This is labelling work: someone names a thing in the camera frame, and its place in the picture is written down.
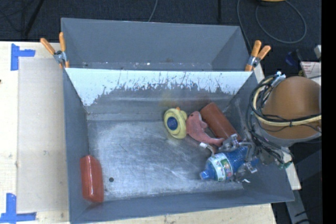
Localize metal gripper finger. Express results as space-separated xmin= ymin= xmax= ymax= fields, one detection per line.
xmin=233 ymin=158 xmax=259 ymax=183
xmin=218 ymin=133 xmax=249 ymax=153

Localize blue plastic bottle with label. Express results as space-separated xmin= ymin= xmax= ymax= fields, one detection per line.
xmin=199 ymin=146 xmax=253 ymax=183

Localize red-brown flat block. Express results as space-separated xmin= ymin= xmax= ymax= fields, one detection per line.
xmin=199 ymin=102 xmax=242 ymax=142
xmin=79 ymin=155 xmax=104 ymax=204

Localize pink toy fish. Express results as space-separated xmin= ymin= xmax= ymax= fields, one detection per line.
xmin=185 ymin=111 xmax=226 ymax=148

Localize yellow disc toy, blue centre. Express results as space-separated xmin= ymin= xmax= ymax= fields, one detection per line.
xmin=163 ymin=106 xmax=188 ymax=140

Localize grey metal bin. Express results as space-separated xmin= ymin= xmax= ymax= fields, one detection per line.
xmin=60 ymin=17 xmax=296 ymax=224

